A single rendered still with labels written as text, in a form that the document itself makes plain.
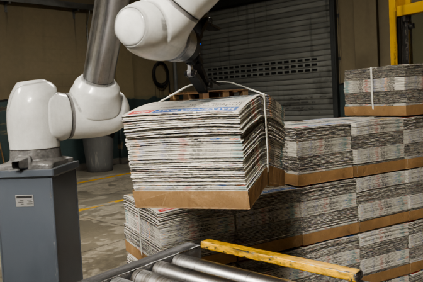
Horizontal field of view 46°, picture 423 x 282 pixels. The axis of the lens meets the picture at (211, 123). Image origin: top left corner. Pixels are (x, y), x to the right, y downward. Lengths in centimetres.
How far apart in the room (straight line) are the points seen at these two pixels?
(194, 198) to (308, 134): 90
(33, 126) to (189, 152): 65
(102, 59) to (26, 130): 32
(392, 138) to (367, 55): 662
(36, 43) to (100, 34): 740
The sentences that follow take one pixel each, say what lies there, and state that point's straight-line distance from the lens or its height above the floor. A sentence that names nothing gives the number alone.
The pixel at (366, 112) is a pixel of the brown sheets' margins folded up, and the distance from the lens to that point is 247.
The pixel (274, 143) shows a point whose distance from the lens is 133.
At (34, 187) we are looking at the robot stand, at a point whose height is 94.
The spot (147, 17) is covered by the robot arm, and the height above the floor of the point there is 134.
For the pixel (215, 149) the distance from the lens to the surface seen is 109.
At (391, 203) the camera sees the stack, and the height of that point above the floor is 70.
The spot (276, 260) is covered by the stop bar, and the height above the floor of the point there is 81.
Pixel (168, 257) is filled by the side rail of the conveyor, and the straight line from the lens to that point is 129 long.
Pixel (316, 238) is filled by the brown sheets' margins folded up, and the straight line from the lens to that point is 203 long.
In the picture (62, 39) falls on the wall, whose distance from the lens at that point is 923.
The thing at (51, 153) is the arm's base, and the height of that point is 104.
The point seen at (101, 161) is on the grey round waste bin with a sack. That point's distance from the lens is 881.
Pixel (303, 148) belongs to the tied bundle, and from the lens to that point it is 194.
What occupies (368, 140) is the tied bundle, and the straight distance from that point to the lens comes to 216.
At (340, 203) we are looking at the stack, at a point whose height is 74.
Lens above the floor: 119
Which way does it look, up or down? 3 degrees down
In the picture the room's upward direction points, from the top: 3 degrees counter-clockwise
